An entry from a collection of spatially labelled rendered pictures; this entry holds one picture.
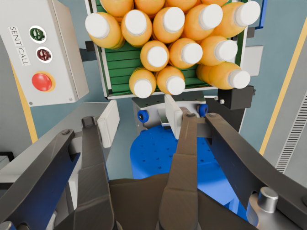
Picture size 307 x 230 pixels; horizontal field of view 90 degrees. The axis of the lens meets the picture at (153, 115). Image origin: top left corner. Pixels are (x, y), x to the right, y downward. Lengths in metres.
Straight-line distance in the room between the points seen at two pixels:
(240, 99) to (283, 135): 1.79
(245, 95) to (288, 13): 1.44
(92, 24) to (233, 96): 0.41
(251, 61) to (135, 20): 0.49
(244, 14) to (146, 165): 0.36
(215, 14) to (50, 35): 0.31
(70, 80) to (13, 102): 1.54
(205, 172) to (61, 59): 0.36
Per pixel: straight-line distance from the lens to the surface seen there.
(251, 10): 0.40
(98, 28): 0.34
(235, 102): 0.53
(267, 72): 1.88
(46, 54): 0.37
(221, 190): 0.34
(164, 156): 0.37
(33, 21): 0.39
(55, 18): 0.39
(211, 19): 0.36
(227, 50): 0.37
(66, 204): 0.68
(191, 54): 0.34
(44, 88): 0.38
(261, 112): 1.98
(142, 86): 0.33
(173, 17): 0.34
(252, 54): 0.70
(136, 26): 0.33
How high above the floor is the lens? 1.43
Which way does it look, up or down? 68 degrees down
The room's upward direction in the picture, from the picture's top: 169 degrees clockwise
